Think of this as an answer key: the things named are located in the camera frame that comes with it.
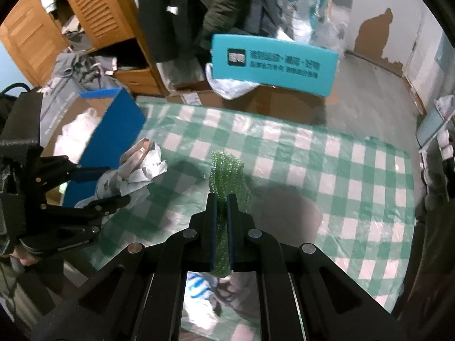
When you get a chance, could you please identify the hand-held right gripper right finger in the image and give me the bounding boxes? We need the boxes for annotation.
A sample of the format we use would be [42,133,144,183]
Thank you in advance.
[227,194,409,341]

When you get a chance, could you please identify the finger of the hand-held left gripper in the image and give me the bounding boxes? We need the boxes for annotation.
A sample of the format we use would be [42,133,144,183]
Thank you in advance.
[36,154,111,193]
[19,195,131,257]

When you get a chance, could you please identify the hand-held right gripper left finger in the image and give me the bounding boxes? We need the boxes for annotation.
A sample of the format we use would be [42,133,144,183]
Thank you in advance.
[32,192,219,341]

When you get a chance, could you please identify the white mesh bath pouf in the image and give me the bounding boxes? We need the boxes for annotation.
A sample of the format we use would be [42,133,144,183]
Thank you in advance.
[53,109,108,164]

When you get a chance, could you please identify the cardboard box with blue edges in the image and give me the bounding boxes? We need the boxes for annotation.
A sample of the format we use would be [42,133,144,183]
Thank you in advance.
[37,87,147,208]

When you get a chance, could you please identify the green bubble wrap piece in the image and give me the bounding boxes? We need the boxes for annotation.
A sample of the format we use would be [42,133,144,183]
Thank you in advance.
[208,150,251,278]

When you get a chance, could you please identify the person's left hand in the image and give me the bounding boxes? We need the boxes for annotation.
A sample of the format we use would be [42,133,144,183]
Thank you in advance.
[12,247,40,267]

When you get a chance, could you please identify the green checked tablecloth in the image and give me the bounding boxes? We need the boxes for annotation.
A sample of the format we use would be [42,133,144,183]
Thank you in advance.
[64,101,416,313]

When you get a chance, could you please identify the grey printed sweatshirt pile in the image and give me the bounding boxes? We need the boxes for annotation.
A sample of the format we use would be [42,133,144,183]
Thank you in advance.
[39,51,122,139]

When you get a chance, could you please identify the wooden wardrobe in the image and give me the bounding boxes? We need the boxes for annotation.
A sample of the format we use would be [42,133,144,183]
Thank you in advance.
[0,0,167,97]

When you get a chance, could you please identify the white hanging shirt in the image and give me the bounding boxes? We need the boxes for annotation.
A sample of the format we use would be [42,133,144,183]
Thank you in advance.
[156,59,201,90]

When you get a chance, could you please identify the brown cardboard box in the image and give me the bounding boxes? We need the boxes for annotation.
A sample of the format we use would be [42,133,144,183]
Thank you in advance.
[167,78,328,126]

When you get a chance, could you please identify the wooden louvered wardrobe door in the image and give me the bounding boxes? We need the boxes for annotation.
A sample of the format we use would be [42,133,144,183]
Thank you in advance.
[55,0,140,48]

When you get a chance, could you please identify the black hanging coat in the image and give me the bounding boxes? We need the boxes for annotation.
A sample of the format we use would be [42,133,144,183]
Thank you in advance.
[136,0,214,65]

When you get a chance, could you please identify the teal shoebox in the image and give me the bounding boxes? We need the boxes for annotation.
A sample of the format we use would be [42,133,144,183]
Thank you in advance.
[210,34,338,97]

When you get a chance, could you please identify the olive green hanging jacket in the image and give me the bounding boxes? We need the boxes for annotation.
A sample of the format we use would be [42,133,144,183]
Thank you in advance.
[185,0,261,48]

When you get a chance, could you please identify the light blue trash bin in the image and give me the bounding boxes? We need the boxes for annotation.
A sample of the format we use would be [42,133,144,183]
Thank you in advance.
[416,96,455,150]

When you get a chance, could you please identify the shoe rack with shoes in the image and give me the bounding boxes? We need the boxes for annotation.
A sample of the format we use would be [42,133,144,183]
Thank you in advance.
[419,128,455,187]

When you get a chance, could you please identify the dark grey hanging garment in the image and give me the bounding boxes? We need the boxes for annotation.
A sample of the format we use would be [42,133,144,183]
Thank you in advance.
[245,0,286,39]

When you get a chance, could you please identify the blue white plastic bag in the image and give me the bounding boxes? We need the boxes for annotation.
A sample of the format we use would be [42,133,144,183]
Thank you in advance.
[277,0,338,45]

